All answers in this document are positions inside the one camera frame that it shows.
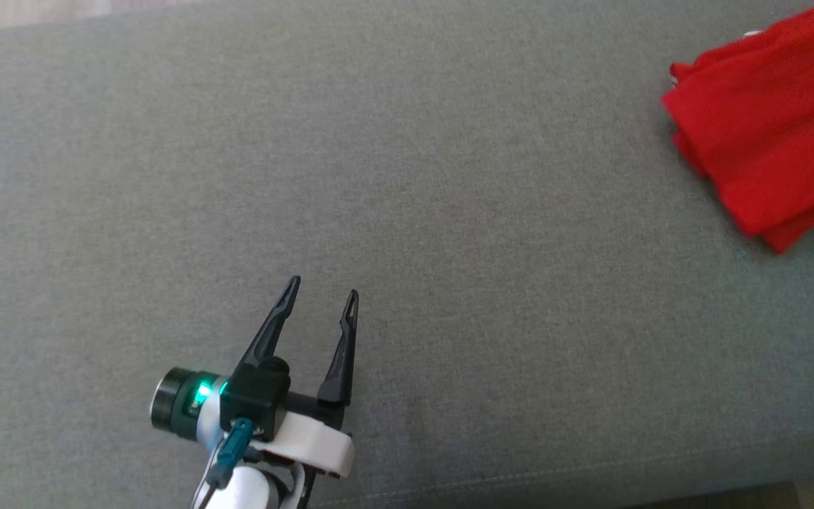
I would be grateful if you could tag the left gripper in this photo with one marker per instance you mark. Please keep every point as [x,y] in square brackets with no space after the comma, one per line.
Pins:
[258,399]

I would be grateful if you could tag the red shorts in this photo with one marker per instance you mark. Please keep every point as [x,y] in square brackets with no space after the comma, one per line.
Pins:
[767,127]

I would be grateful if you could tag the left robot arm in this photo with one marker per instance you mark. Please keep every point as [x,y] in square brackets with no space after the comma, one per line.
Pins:
[244,491]

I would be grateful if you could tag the large grey sofa seat cushion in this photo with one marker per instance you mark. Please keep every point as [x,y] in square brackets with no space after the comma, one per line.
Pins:
[449,247]

